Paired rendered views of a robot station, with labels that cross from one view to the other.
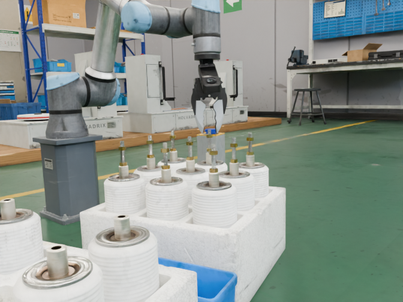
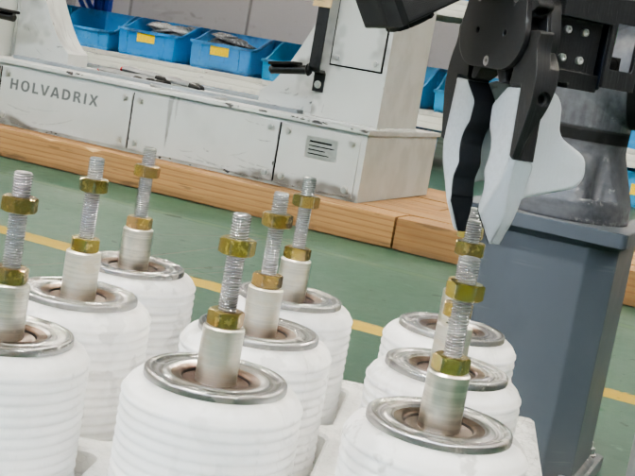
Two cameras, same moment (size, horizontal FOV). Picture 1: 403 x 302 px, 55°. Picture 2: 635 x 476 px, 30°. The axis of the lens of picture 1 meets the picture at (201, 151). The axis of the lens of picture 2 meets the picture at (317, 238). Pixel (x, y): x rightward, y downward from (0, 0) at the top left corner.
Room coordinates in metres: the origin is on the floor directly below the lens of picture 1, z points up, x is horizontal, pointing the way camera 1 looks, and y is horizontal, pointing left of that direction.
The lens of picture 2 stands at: (0.75, -0.65, 0.43)
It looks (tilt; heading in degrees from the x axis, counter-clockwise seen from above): 9 degrees down; 70
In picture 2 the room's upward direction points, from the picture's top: 10 degrees clockwise
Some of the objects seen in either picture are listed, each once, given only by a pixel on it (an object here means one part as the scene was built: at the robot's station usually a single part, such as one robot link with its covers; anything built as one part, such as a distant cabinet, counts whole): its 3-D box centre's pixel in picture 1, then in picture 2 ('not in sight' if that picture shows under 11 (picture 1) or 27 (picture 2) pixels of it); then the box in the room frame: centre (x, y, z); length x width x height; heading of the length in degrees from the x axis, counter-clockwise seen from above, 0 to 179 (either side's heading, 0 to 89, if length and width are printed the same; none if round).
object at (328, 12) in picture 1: (334, 8); not in sight; (5.62, -1.91, 1.54); 0.32 x 0.02 x 0.25; 47
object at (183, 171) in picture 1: (190, 171); (258, 332); (0.96, 0.03, 0.25); 0.08 x 0.08 x 0.01
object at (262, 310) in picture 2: (190, 166); (262, 312); (0.96, 0.03, 0.26); 0.02 x 0.02 x 0.03
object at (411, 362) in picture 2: (210, 163); (446, 370); (1.07, -0.02, 0.25); 0.08 x 0.08 x 0.01
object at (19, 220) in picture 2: (213, 162); (14, 242); (0.80, -0.02, 0.30); 0.01 x 0.01 x 0.08
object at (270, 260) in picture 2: (189, 151); (271, 252); (0.96, 0.03, 0.30); 0.01 x 0.01 x 0.08
